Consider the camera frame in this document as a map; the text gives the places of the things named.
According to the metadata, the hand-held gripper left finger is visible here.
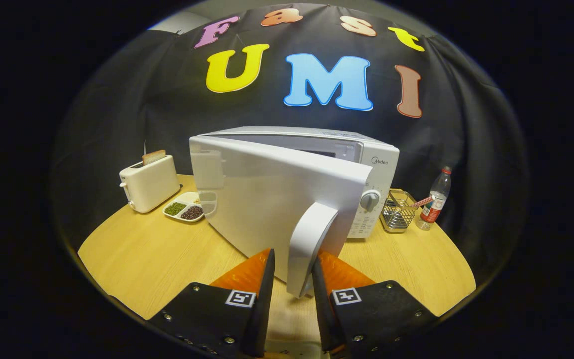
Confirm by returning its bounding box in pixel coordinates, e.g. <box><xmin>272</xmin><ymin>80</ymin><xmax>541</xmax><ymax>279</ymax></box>
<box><xmin>147</xmin><ymin>248</ymin><xmax>275</xmax><ymax>358</ymax></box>

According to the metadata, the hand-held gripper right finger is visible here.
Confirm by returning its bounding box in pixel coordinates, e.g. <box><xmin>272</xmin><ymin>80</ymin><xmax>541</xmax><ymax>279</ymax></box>
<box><xmin>312</xmin><ymin>251</ymin><xmax>439</xmax><ymax>356</ymax></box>

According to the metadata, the white microwave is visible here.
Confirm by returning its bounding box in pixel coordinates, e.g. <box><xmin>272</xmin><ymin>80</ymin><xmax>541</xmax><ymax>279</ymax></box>
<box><xmin>189</xmin><ymin>126</ymin><xmax>400</xmax><ymax>299</ymax></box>

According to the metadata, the white speckled tray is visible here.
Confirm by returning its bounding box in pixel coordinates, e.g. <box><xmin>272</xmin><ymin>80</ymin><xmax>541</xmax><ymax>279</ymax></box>
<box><xmin>266</xmin><ymin>340</ymin><xmax>328</xmax><ymax>359</ymax></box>

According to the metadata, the white divided bean dish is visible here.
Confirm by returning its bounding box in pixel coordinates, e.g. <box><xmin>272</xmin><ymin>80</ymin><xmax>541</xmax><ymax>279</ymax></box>
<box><xmin>162</xmin><ymin>192</ymin><xmax>205</xmax><ymax>223</ymax></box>

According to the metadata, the clear red label water bottle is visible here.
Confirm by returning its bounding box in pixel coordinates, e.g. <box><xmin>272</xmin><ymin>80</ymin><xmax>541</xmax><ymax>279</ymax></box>
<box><xmin>415</xmin><ymin>166</ymin><xmax>452</xmax><ymax>231</ymax></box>

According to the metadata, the white toaster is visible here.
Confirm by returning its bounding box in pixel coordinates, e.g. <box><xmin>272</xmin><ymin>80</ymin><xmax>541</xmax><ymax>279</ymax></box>
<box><xmin>119</xmin><ymin>155</ymin><xmax>182</xmax><ymax>214</ymax></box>

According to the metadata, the black backdrop cloth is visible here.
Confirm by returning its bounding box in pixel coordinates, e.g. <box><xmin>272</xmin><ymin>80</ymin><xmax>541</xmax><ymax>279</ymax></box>
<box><xmin>50</xmin><ymin>4</ymin><xmax>532</xmax><ymax>280</ymax></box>

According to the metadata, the metal wire basket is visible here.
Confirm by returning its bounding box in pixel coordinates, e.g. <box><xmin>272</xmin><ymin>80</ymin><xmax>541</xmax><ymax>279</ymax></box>
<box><xmin>380</xmin><ymin>189</ymin><xmax>419</xmax><ymax>234</ymax></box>

